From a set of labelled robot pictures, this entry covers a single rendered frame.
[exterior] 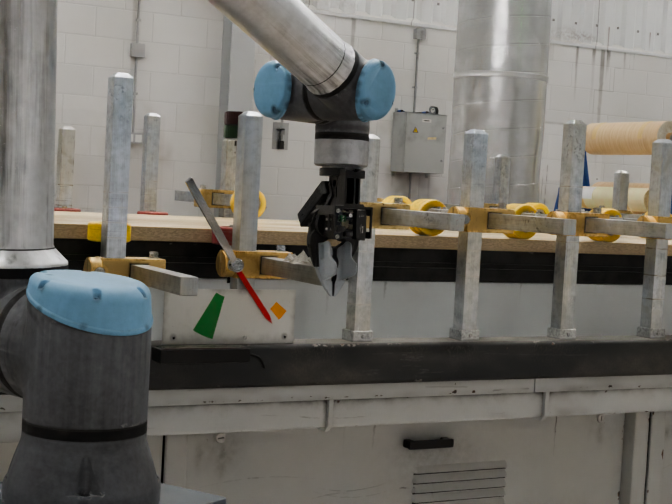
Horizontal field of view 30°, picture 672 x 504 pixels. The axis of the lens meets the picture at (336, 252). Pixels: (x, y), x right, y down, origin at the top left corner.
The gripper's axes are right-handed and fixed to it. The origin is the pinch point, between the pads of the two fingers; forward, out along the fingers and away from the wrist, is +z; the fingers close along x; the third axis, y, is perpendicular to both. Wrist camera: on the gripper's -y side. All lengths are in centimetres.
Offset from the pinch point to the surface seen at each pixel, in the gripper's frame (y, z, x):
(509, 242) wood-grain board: -46, -8, 69
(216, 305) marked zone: -24.6, 4.8, -10.2
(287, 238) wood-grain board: -45.8, -7.5, 13.6
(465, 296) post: -26, 3, 44
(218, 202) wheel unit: -129, -15, 32
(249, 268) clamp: -24.4, -2.1, -4.1
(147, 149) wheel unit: -133, -29, 13
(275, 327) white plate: -24.9, 8.8, 1.9
